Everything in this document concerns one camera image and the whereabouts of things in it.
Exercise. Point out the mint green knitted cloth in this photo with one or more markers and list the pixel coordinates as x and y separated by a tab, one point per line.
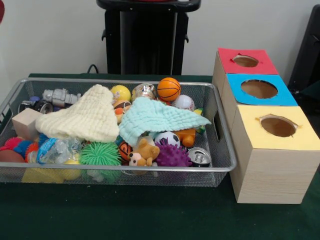
160	117

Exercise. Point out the cream knitted cloth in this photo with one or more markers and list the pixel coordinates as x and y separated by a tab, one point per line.
87	117

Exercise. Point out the silver mesh bin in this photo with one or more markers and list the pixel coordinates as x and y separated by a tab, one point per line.
187	178

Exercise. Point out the wooden three-hole box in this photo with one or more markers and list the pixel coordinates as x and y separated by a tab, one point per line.
270	175

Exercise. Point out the toy soccer ball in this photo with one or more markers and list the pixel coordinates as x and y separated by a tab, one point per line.
168	138

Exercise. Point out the white toy baseball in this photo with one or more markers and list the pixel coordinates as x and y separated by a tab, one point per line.
183	102

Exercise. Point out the orange toy basketball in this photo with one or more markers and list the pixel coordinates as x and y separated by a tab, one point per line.
168	89

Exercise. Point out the brown teddy bear plush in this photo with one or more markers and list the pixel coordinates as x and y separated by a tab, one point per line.
145	152

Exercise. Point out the purple spiky ball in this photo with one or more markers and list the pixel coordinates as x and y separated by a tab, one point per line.
172	156

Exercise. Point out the silver drink can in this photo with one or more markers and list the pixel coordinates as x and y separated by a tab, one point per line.
200	157

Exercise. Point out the green koosh ball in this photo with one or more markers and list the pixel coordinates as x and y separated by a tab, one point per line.
101	153

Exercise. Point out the dark green table cloth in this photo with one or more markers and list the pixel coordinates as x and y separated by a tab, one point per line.
150	215

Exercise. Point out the grey toy robot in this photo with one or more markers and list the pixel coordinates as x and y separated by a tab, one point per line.
58	97

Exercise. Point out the wooden block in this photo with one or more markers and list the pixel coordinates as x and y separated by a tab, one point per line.
25	122

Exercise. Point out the dark green side-table cloth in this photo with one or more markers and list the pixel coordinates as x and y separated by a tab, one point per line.
312	91

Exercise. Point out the black stand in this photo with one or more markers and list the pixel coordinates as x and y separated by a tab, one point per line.
307	50

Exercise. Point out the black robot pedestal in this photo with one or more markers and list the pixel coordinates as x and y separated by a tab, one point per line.
140	37

